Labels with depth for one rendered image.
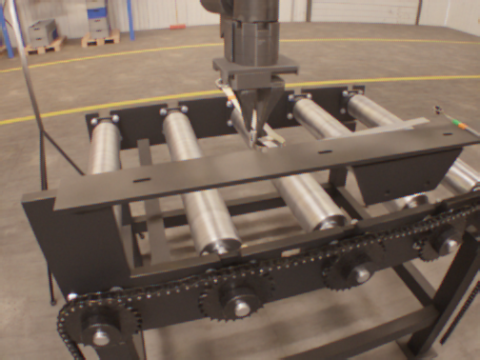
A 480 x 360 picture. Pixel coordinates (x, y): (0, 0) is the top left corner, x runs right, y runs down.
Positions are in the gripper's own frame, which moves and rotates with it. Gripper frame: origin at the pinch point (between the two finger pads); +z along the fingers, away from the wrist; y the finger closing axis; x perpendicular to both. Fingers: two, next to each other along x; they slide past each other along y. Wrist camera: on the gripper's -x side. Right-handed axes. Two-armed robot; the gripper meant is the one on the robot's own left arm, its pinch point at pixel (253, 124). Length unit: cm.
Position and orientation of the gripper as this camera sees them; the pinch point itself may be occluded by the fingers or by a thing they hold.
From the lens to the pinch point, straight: 50.5
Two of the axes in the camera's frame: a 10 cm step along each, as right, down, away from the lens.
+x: 2.9, 5.3, -8.0
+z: 0.0, 8.3, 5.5
